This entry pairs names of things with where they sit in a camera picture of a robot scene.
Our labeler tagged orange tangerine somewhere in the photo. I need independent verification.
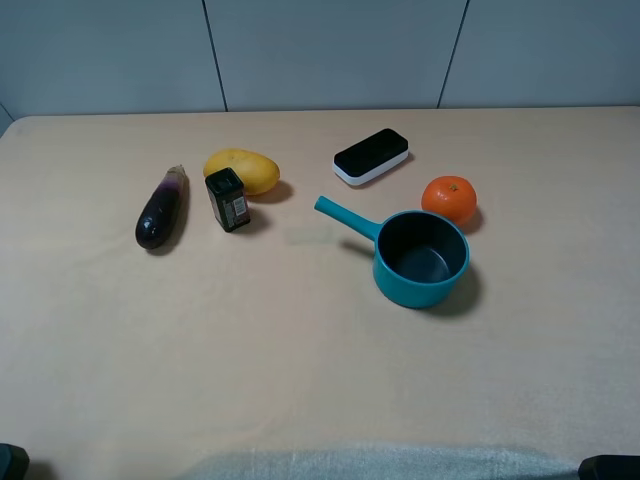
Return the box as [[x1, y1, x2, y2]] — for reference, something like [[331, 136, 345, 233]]
[[421, 176, 477, 226]]

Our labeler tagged dark object bottom right corner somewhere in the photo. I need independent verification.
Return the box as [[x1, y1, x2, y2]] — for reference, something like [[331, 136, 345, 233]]
[[578, 455, 640, 480]]

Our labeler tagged dark object corner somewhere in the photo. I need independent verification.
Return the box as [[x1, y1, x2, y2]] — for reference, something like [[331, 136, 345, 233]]
[[578, 455, 640, 480], [0, 443, 30, 480]]

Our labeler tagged dark object bottom left corner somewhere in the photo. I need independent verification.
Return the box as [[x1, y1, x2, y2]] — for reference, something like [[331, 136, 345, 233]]
[[0, 443, 30, 480]]

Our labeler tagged black and white eraser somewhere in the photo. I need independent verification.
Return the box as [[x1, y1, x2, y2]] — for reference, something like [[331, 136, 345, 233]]
[[332, 128, 409, 187]]

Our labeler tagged yellow mango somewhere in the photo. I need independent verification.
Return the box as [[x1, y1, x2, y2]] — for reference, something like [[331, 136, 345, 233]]
[[203, 148, 280, 196]]

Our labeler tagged black labelled jar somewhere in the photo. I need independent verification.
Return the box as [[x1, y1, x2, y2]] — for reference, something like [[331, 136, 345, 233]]
[[205, 167, 250, 232]]

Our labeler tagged purple eggplant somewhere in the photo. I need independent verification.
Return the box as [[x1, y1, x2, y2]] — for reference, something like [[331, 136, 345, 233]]
[[135, 165, 188, 250]]

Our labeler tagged teal saucepan with handle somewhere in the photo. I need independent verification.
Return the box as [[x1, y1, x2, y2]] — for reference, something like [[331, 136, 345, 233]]
[[314, 196, 470, 309]]

